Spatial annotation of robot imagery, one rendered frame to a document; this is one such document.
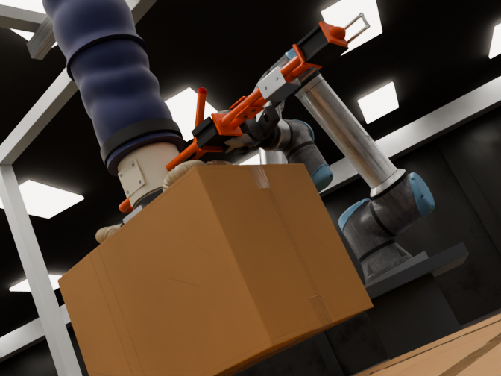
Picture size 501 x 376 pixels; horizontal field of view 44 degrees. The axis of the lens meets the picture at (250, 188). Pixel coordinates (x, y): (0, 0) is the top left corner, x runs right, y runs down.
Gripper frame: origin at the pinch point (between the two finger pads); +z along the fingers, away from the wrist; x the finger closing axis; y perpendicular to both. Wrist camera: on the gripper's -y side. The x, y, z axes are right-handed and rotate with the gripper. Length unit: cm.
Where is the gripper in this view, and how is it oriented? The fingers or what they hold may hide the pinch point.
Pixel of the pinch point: (224, 127)
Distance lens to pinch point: 150.9
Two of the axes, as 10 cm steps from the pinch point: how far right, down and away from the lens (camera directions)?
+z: -6.2, 0.4, -7.8
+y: -6.7, 4.9, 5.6
